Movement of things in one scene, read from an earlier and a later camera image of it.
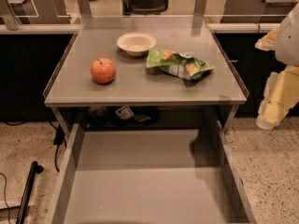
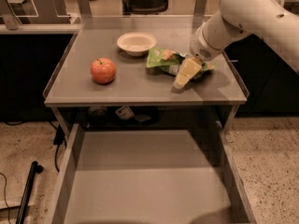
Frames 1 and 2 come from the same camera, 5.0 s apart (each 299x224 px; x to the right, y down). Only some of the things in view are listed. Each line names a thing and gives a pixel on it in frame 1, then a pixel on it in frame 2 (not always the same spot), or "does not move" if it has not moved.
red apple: [103, 71] does not move
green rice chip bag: [178, 64] does not move
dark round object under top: [97, 115] does not move
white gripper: [288, 41] to [200, 49]
